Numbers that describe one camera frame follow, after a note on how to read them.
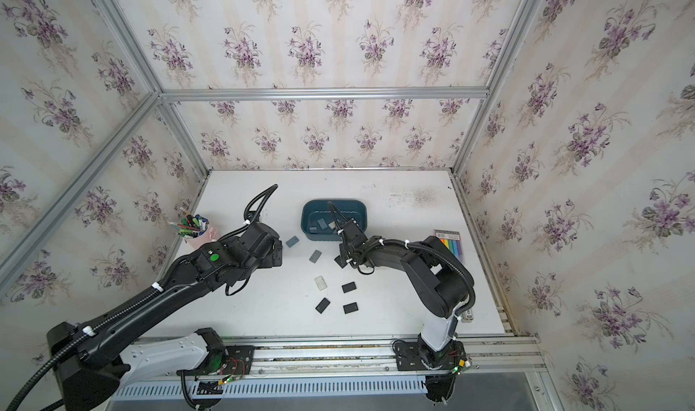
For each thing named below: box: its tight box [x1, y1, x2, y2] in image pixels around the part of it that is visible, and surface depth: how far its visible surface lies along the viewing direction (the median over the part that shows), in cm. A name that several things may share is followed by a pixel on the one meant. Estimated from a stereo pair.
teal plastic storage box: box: [300, 199, 368, 241], surface depth 103 cm
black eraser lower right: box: [342, 302, 360, 315], surface depth 84 cm
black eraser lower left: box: [314, 296, 331, 315], surface depth 85 cm
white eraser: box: [314, 275, 328, 292], surface depth 90 cm
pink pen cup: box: [168, 207, 219, 251], surface depth 90 cm
